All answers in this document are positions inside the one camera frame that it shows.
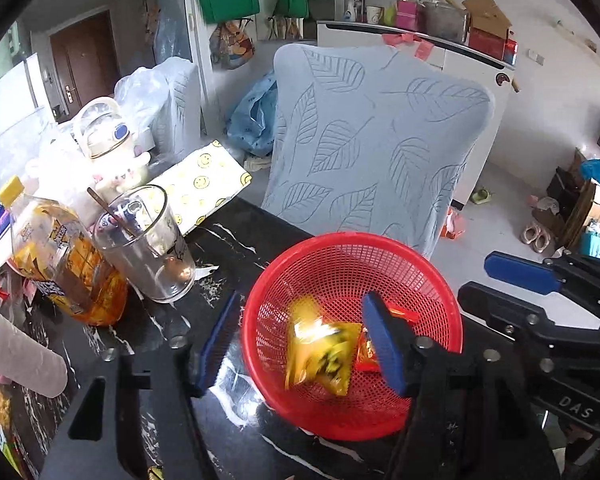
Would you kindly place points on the orange red snack packet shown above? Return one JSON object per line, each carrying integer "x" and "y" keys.
{"x": 367, "y": 352}

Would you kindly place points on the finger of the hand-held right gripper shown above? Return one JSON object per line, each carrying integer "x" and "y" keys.
{"x": 495, "y": 307}
{"x": 522, "y": 272}

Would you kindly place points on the white paper roll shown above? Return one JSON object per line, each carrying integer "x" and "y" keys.
{"x": 20, "y": 355}

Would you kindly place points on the smiley print box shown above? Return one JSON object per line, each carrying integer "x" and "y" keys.
{"x": 200, "y": 180}

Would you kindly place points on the glass cup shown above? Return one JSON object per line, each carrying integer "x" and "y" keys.
{"x": 145, "y": 270}

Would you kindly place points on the orange plastic bag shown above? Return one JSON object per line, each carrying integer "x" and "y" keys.
{"x": 452, "y": 224}

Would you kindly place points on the grey container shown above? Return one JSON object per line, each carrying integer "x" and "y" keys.
{"x": 442, "y": 22}

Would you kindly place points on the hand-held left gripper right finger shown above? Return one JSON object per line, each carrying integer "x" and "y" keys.
{"x": 385, "y": 345}

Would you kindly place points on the cartoon print bag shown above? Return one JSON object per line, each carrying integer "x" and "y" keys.
{"x": 230, "y": 45}

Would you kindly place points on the pink ribbon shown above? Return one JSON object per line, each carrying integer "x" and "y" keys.
{"x": 422, "y": 49}

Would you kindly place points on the bubble wrap roll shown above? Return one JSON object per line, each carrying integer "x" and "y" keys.
{"x": 172, "y": 25}

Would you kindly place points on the blue plastic bag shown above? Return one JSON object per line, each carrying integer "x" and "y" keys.
{"x": 252, "y": 120}

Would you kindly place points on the yellow snack packet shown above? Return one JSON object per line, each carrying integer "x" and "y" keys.
{"x": 320, "y": 355}

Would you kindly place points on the open cardboard box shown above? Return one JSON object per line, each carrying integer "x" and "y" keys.
{"x": 487, "y": 10}

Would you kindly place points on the beige slipper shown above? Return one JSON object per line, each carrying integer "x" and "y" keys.
{"x": 542, "y": 243}
{"x": 530, "y": 234}

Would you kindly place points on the small green dish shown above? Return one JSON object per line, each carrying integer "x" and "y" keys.
{"x": 480, "y": 196}

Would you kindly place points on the crinkled clear plastic bag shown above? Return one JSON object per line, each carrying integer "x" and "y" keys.
{"x": 25, "y": 145}

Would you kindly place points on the pink box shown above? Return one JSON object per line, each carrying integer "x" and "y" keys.
{"x": 407, "y": 16}

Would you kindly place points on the shiny red box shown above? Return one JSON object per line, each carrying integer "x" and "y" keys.
{"x": 511, "y": 52}

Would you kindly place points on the white refrigerator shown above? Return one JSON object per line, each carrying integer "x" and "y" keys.
{"x": 10, "y": 95}

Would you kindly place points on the chair with leaf-patterned cover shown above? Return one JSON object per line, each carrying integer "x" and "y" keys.
{"x": 182, "y": 102}
{"x": 370, "y": 135}

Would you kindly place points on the cooking oil bottle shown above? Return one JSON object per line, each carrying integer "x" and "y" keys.
{"x": 55, "y": 255}

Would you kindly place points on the red plastic basket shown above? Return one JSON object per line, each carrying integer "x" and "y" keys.
{"x": 330, "y": 270}

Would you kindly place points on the white plush toy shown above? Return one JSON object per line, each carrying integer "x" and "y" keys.
{"x": 125, "y": 175}

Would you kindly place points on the wall switch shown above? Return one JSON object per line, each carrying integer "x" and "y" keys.
{"x": 536, "y": 57}

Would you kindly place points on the green cup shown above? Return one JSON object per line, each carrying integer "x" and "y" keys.
{"x": 390, "y": 16}

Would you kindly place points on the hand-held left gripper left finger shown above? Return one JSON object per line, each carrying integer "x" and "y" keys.
{"x": 220, "y": 342}

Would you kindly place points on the white detergent bottle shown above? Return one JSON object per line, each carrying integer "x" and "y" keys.
{"x": 350, "y": 11}

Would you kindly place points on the brown door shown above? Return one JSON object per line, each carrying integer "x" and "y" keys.
{"x": 82, "y": 60}

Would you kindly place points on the large cardboard box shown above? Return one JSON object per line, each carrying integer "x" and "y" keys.
{"x": 577, "y": 215}

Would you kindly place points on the long metal spoon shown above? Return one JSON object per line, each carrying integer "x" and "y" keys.
{"x": 107, "y": 210}

